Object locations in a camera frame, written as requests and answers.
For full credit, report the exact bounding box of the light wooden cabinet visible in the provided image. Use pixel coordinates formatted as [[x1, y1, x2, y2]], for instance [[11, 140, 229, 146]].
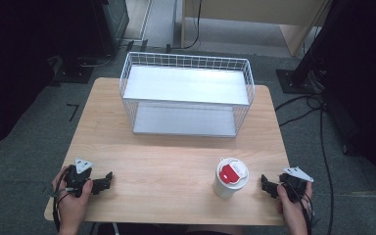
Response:
[[180, 0, 333, 58]]

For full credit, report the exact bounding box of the dark cabinet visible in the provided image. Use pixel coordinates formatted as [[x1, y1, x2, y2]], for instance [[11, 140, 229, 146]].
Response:
[[90, 0, 130, 57]]

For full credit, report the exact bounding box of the white wire shelf rack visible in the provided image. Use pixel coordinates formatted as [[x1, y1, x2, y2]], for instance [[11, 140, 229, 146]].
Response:
[[118, 51, 256, 138]]

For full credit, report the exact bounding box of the black flat stand base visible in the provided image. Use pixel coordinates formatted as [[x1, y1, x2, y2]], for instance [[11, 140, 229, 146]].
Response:
[[52, 56, 96, 85]]

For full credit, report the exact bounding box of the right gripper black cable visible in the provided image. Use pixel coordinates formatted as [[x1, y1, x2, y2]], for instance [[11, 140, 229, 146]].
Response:
[[296, 190, 317, 235]]

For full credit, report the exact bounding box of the person's right hand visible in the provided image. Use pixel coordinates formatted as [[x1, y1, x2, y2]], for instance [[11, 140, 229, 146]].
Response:
[[275, 181, 314, 230]]

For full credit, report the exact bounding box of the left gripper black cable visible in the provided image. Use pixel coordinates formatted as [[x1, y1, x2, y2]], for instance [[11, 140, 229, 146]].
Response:
[[48, 165, 73, 233]]

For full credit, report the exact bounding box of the person's left hand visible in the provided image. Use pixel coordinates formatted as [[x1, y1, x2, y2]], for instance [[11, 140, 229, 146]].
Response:
[[52, 164, 94, 230]]

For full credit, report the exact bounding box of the hanging black cable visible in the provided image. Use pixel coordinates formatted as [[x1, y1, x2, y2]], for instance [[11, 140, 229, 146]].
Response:
[[165, 0, 204, 54]]

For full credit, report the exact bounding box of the long black floor cable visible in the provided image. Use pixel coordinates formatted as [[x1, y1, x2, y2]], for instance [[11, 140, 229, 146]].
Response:
[[274, 93, 337, 235]]

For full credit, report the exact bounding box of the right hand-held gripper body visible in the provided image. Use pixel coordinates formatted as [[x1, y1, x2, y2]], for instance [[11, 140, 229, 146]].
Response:
[[277, 166, 315, 203]]

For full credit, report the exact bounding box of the white cup with red lid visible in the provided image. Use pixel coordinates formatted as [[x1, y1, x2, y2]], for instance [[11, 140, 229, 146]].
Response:
[[211, 157, 250, 200]]

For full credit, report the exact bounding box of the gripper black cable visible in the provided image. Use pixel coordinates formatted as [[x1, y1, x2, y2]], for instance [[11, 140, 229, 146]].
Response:
[[48, 165, 73, 233], [296, 190, 317, 235]]

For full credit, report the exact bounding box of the dark curtain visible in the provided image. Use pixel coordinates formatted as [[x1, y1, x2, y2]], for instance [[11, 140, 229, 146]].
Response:
[[0, 0, 94, 155], [319, 0, 376, 199]]

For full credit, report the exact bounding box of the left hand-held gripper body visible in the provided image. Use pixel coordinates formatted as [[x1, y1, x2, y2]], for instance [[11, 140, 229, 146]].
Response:
[[65, 158, 95, 198]]

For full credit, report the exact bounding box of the black stand with square base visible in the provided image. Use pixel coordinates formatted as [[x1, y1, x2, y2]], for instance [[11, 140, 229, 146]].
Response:
[[275, 0, 345, 96]]

